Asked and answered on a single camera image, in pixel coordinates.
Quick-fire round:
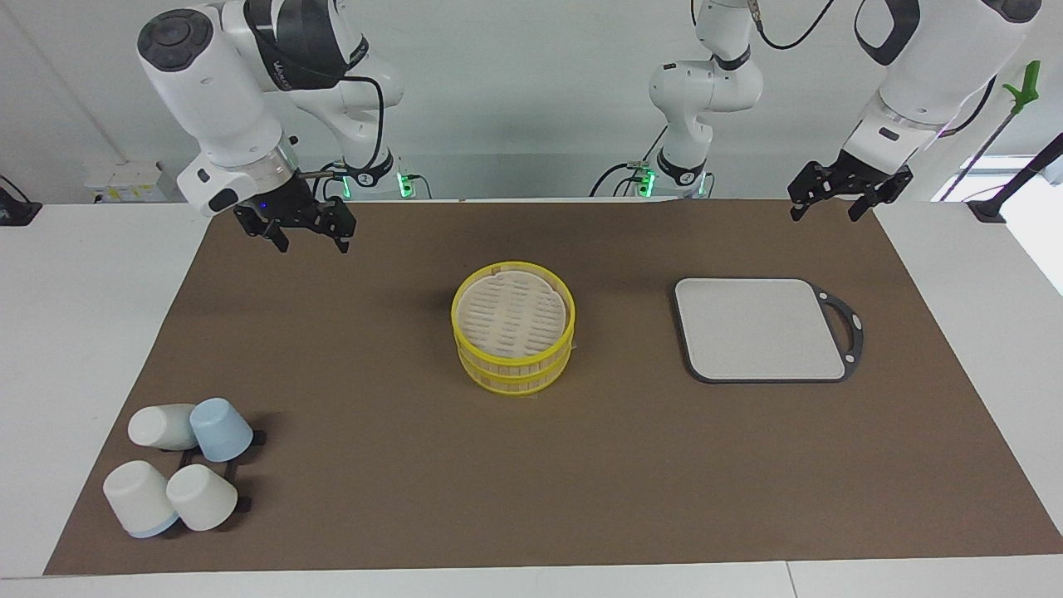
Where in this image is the yellow bamboo steamer basket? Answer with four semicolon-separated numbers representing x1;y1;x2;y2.
457;332;576;397

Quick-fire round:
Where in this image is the green tipped pole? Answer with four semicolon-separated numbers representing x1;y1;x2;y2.
938;60;1043;203

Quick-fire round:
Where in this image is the white cardboard box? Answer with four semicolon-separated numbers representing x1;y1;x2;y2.
83;160;180;203

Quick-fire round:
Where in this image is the light blue plastic cup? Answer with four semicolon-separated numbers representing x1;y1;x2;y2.
189;398;255;463

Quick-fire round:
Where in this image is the white plastic cup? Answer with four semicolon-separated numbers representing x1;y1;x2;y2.
165;463;240;532
127;403;201;453
102;459;180;539

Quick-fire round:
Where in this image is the black cup rack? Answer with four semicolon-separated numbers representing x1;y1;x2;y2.
178;427;269;517

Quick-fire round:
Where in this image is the brown table mat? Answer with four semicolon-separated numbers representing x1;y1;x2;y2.
43;198;1063;576

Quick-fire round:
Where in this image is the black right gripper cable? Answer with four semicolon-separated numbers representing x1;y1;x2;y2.
292;73;389;202

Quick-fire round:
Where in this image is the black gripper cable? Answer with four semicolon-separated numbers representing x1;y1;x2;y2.
750;0;838;51
292;73;389;202

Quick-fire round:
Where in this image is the grey cutting board with handle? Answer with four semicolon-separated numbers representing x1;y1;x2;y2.
670;277;865;385

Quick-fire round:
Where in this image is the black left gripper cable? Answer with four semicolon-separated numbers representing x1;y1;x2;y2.
750;0;838;51

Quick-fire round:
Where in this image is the black camera stand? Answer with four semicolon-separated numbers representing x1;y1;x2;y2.
967;131;1063;224

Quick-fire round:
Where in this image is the black arm base cable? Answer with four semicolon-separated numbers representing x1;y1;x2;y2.
589;125;668;199

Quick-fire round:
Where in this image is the black clamp with cable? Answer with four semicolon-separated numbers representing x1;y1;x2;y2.
0;174;43;228

